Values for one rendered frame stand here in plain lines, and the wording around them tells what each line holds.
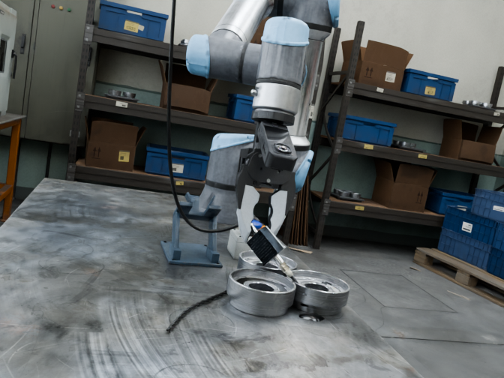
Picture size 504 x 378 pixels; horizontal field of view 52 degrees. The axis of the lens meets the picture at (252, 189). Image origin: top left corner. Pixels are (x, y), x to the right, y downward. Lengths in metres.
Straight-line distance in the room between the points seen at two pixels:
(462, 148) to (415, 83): 0.79
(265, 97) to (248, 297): 0.31
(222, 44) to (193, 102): 3.31
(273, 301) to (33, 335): 0.33
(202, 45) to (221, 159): 0.43
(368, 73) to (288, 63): 3.91
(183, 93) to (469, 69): 3.07
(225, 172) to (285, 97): 0.53
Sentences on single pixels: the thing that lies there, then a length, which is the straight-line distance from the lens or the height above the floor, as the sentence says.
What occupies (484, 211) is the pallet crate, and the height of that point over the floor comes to 0.62.
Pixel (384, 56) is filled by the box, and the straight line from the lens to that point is 4.81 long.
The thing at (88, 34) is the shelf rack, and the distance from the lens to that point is 4.21.
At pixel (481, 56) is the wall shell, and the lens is 6.01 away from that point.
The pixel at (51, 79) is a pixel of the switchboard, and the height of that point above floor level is 1.07.
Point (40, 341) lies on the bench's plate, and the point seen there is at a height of 0.80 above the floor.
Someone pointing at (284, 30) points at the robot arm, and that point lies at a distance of 0.86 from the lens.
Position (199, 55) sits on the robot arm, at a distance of 0.97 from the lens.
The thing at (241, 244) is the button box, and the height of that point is 0.83.
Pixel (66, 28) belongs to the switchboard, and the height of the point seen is 1.48.
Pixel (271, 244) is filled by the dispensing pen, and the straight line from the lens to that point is 0.82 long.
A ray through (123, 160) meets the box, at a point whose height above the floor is 0.54.
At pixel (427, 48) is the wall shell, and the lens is 5.66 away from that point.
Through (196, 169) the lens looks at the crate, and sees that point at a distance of 4.37.
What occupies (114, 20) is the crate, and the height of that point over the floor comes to 1.59.
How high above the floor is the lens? 1.09
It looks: 8 degrees down
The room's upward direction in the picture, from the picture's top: 10 degrees clockwise
